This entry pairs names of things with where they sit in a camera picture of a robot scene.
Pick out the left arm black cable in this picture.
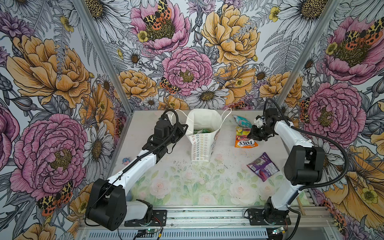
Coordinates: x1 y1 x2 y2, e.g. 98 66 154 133
83 107 181 226

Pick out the pink yellow Fox's candy bag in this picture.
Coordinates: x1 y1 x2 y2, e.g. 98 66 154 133
235 127 258 149

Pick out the wooden mallet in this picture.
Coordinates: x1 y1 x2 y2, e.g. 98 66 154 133
296 192 306 216

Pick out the dark green snack packet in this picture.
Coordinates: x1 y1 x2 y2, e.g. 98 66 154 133
194 129 212 135

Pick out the white vented cable duct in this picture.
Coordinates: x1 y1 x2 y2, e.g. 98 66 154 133
84 228 268 240

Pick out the aluminium frame rail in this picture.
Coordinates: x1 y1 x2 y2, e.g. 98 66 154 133
153 205 334 229

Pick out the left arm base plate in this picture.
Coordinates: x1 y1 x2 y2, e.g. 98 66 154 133
124 210 168 227

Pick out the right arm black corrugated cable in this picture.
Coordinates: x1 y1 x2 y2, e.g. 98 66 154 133
263 97 350 240

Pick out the white printed paper bag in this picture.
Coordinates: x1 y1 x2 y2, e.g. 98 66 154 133
185 108 232 163

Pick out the purple snack packet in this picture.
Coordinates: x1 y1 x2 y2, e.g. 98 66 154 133
247 153 280 182

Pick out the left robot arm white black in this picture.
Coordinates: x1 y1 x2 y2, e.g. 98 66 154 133
85 110 188 231

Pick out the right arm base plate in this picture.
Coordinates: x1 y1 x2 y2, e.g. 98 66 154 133
244 208 292 226

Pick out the teal snack packet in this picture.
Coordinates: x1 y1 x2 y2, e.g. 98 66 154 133
234 115 253 129

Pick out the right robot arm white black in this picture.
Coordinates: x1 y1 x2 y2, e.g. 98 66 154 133
248 108 325 225

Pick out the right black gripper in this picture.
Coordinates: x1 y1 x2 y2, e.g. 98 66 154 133
246 124 277 142

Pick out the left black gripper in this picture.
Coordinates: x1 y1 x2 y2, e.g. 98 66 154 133
164 121 189 145

